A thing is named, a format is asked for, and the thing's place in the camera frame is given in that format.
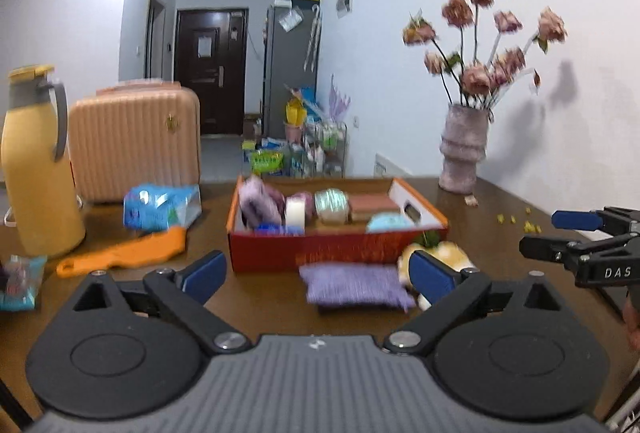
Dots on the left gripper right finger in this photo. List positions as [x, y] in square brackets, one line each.
[453, 296]

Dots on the pink fluffy cloth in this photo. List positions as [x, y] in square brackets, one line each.
[260, 203]

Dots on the fallen dried petal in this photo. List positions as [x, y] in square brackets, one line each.
[471, 201]

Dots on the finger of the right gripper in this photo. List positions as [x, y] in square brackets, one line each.
[577, 220]
[571, 254]

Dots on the light blue sponge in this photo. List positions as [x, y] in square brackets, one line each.
[386, 222]

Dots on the dark brown entrance door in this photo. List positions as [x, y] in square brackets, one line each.
[210, 60]

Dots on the white tape roll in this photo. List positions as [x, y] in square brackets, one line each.
[295, 213]

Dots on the person's right hand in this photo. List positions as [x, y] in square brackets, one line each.
[631, 316]

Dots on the red-brown sponge block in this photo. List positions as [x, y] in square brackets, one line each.
[362, 207]

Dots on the blue tissue pack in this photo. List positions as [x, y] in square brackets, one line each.
[151, 208]

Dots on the pink ribbed vase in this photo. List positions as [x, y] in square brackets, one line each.
[463, 146]

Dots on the green mesh sponge ball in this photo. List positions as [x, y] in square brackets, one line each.
[331, 206]

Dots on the grey tall cabinet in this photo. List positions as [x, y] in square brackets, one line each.
[288, 64]

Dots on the small snack packet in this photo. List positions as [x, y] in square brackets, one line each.
[21, 279]

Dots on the purple knitted cloth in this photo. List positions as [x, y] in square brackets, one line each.
[345, 284]

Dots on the yellow thermos jug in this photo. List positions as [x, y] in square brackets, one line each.
[44, 206]

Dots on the wire storage rack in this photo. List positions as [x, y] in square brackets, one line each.
[317, 149]

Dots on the dried pink roses bouquet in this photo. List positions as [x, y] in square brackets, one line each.
[481, 69]

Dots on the green yellow toy box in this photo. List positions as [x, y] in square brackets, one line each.
[266, 161]

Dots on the yellow white plush toy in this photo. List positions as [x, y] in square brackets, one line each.
[440, 257]

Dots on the orange cardboard box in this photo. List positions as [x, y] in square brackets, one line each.
[252, 252]

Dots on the peach hard-shell suitcase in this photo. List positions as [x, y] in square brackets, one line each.
[138, 132]

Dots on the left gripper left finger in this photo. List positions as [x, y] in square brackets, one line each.
[180, 296]

